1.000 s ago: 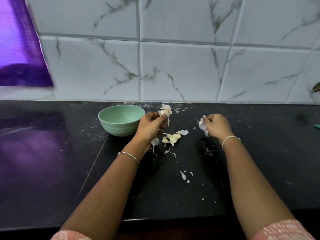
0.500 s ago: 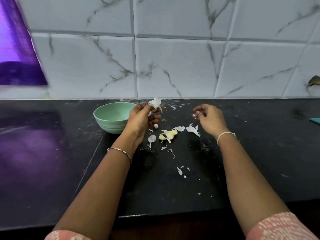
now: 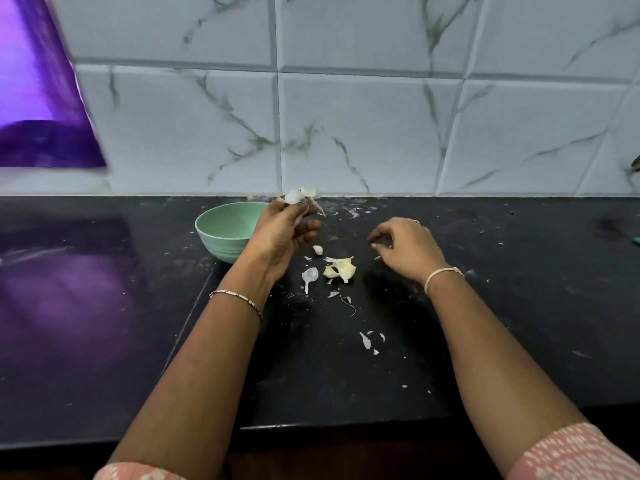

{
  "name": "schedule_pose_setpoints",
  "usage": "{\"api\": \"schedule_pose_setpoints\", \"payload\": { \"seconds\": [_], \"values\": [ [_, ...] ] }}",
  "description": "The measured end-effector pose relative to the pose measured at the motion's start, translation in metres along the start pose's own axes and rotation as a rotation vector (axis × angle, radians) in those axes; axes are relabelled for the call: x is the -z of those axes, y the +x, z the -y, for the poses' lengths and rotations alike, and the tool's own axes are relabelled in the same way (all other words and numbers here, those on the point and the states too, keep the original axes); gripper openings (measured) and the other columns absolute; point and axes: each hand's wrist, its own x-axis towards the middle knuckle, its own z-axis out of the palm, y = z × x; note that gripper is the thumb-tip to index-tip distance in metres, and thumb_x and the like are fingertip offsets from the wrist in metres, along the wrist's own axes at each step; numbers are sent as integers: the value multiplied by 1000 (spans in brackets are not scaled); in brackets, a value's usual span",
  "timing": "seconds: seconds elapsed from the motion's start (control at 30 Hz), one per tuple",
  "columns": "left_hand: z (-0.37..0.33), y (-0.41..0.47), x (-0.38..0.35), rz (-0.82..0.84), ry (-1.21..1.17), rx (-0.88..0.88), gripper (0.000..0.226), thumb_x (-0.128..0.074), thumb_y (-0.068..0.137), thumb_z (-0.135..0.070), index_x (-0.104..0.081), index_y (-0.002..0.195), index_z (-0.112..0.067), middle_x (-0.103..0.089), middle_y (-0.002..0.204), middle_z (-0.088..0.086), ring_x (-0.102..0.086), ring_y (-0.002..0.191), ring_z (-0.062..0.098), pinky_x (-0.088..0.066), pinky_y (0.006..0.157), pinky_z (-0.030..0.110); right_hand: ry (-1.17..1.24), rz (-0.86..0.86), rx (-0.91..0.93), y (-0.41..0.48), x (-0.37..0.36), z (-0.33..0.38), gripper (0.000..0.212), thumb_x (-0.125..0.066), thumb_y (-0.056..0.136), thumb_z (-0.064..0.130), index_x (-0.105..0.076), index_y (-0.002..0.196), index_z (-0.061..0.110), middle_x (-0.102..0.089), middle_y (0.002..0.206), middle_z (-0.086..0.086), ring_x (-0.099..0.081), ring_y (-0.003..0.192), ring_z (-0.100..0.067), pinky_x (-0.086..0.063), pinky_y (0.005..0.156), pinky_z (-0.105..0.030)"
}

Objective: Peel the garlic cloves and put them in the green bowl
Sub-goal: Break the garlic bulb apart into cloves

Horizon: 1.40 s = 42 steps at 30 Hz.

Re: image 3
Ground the mint green bowl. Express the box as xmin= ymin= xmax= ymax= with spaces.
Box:
xmin=194 ymin=201 xmax=271 ymax=265

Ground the purple cloth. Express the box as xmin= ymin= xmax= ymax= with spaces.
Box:
xmin=0 ymin=0 xmax=107 ymax=169

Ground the pink patterned left sleeve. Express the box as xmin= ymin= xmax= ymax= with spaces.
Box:
xmin=93 ymin=461 xmax=188 ymax=480

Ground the silver left wrist bracelet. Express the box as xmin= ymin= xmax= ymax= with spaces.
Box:
xmin=209 ymin=289 xmax=264 ymax=321

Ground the silver wrist bracelet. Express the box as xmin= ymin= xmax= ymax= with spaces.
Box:
xmin=209 ymin=289 xmax=264 ymax=321
xmin=424 ymin=265 xmax=466 ymax=296

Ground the person's left forearm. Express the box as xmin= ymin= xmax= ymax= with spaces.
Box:
xmin=108 ymin=273 xmax=276 ymax=480

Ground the person's left hand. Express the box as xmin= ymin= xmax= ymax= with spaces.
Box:
xmin=242 ymin=197 xmax=324 ymax=288

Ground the pink patterned right sleeve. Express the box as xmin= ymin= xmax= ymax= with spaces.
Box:
xmin=505 ymin=423 xmax=640 ymax=480

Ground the person's right hand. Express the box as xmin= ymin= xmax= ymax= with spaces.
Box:
xmin=366 ymin=217 xmax=449 ymax=287

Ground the pink patterned sleeve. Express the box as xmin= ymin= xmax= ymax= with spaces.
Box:
xmin=505 ymin=423 xmax=640 ymax=480
xmin=93 ymin=461 xmax=188 ymax=480

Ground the person's right forearm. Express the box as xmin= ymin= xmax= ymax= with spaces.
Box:
xmin=426 ymin=273 xmax=591 ymax=478

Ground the garlic clove cluster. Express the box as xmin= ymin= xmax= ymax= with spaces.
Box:
xmin=322 ymin=257 xmax=357 ymax=285

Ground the silver right wrist bracelet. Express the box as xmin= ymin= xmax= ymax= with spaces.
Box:
xmin=424 ymin=265 xmax=466 ymax=296

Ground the white garlic bulb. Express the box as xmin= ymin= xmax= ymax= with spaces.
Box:
xmin=283 ymin=187 xmax=322 ymax=209

